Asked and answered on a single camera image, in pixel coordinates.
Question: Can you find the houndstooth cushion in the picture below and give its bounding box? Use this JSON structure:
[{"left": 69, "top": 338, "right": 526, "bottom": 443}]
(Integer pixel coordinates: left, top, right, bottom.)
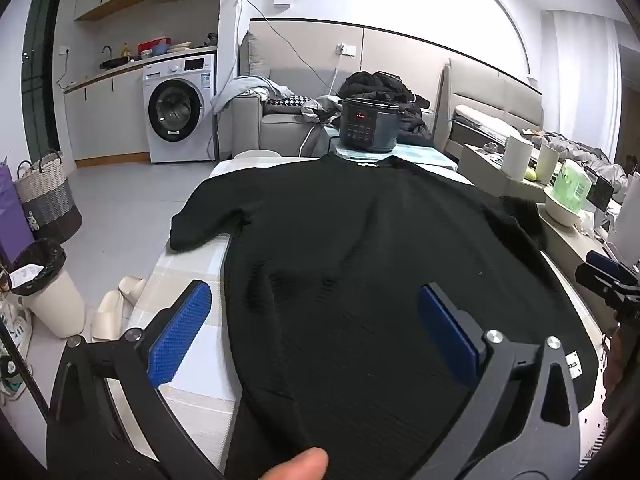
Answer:
[{"left": 265, "top": 94, "right": 313, "bottom": 111}]

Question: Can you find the white bottle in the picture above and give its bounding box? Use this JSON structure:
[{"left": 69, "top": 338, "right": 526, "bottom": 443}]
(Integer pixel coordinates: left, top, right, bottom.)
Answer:
[{"left": 607, "top": 170, "right": 640, "bottom": 261}]

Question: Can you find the white trash bin black bag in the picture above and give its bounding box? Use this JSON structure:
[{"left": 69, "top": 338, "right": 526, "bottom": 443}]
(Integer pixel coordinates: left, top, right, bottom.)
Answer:
[{"left": 10, "top": 237, "right": 87, "bottom": 338}]

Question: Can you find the person's left hand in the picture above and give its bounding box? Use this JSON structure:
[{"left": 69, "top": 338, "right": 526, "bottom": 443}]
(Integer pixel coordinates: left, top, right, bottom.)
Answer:
[{"left": 270, "top": 447, "right": 331, "bottom": 480}]

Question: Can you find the black knitted sweater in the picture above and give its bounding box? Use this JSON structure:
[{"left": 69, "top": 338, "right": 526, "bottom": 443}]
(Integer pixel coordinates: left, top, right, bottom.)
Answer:
[{"left": 170, "top": 154, "right": 601, "bottom": 480}]

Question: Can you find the dark electric pressure cooker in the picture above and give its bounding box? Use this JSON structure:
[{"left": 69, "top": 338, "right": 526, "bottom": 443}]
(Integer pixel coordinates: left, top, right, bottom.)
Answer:
[{"left": 337, "top": 96, "right": 401, "bottom": 153}]

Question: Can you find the white mug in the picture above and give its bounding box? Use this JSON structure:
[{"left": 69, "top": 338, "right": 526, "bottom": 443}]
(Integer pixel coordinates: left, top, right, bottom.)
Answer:
[{"left": 535, "top": 142, "right": 561, "bottom": 185}]

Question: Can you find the bed with bedding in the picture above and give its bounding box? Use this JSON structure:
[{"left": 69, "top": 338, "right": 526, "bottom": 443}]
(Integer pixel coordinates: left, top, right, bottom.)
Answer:
[{"left": 450, "top": 105, "right": 626, "bottom": 186}]

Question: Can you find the grey white garment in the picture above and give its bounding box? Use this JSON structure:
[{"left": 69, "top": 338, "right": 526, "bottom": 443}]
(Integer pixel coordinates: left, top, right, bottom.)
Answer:
[{"left": 300, "top": 97, "right": 343, "bottom": 123}]

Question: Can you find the grey sofa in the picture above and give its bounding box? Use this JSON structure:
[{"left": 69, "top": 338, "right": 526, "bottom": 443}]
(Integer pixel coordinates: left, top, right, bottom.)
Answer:
[{"left": 230, "top": 30, "right": 436, "bottom": 161}]

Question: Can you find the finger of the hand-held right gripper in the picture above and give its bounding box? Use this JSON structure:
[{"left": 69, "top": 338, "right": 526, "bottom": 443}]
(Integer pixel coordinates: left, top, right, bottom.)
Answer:
[{"left": 575, "top": 250, "right": 632, "bottom": 301}]

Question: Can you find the black jacket pile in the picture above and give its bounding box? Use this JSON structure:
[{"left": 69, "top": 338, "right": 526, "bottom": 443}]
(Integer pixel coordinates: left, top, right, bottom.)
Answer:
[{"left": 337, "top": 71, "right": 436, "bottom": 148}]

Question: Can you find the grey white wicker basket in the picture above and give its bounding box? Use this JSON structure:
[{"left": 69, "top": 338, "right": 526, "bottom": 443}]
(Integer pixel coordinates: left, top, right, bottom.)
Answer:
[{"left": 14, "top": 150, "right": 83, "bottom": 246}]

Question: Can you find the cream slipper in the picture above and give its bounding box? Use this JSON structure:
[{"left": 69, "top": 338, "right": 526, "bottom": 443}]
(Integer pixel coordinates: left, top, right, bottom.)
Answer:
[
  {"left": 91, "top": 290, "right": 126, "bottom": 343},
  {"left": 117, "top": 276, "right": 148, "bottom": 306}
]

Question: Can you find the white curtain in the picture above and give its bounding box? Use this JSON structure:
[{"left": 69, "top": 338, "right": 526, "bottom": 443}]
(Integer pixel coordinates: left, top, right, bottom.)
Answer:
[{"left": 550, "top": 10, "right": 621, "bottom": 156}]

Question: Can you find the purple bag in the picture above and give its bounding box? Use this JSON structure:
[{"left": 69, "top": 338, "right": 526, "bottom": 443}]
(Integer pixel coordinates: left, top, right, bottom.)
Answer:
[{"left": 0, "top": 157, "right": 36, "bottom": 266}]

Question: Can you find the grey teal sneaker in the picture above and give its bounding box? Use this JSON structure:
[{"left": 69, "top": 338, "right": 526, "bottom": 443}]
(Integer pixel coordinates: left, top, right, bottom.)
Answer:
[{"left": 0, "top": 355, "right": 33, "bottom": 406}]

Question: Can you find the person's right hand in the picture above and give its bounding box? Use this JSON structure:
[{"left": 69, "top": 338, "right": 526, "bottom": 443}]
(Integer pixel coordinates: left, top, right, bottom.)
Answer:
[{"left": 601, "top": 327, "right": 632, "bottom": 411}]

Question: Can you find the white paper roll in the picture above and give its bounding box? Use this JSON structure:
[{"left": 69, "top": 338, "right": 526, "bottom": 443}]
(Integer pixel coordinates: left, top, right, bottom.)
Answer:
[{"left": 501, "top": 135, "right": 535, "bottom": 177}]

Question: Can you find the beige side desk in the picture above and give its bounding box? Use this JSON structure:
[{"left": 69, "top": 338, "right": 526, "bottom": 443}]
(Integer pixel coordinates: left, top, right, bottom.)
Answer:
[{"left": 457, "top": 142, "right": 640, "bottom": 281}]

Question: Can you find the white power cable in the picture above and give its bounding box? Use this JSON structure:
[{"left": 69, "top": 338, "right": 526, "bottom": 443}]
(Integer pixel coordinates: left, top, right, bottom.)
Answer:
[{"left": 297, "top": 54, "right": 346, "bottom": 158}]

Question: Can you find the kitchen counter cabinet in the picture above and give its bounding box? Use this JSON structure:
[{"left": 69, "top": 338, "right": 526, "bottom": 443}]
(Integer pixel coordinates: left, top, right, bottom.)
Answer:
[{"left": 62, "top": 45, "right": 218, "bottom": 161}]

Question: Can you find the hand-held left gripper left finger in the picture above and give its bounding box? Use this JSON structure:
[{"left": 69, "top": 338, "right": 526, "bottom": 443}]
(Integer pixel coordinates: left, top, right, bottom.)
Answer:
[{"left": 47, "top": 280, "right": 226, "bottom": 480}]

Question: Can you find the dark glass door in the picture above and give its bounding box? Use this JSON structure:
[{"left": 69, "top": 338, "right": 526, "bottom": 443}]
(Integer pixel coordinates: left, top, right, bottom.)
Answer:
[{"left": 22, "top": 0, "right": 66, "bottom": 161}]

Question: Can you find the white washing machine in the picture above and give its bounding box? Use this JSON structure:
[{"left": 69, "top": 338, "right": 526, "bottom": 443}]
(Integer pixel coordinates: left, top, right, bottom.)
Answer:
[{"left": 142, "top": 52, "right": 218, "bottom": 163}]

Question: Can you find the black box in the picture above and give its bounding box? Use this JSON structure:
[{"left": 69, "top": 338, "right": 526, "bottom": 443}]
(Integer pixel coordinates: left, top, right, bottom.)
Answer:
[{"left": 585, "top": 167, "right": 616, "bottom": 211}]

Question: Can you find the light grey blanket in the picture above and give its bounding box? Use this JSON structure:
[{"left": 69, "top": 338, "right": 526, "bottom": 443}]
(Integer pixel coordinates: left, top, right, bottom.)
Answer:
[{"left": 210, "top": 76, "right": 296, "bottom": 113}]

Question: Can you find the thin grey wall cable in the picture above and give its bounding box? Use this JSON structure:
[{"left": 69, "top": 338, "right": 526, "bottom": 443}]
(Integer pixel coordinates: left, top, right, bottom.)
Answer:
[{"left": 225, "top": 0, "right": 336, "bottom": 98}]

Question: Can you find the beige plaid table cover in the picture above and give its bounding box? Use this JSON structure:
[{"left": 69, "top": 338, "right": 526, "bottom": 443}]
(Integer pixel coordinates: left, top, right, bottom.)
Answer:
[{"left": 127, "top": 150, "right": 616, "bottom": 480}]

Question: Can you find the green wet wipes pack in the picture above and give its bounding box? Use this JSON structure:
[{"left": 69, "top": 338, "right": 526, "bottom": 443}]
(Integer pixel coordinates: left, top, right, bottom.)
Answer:
[{"left": 552, "top": 159, "right": 593, "bottom": 211}]

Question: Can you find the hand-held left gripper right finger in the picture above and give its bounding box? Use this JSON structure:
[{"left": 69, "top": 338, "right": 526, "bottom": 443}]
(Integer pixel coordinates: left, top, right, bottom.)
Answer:
[{"left": 419, "top": 282, "right": 583, "bottom": 480}]

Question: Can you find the white bowl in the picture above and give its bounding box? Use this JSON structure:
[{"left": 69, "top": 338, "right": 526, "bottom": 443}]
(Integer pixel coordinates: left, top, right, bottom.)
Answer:
[{"left": 544, "top": 192, "right": 586, "bottom": 228}]

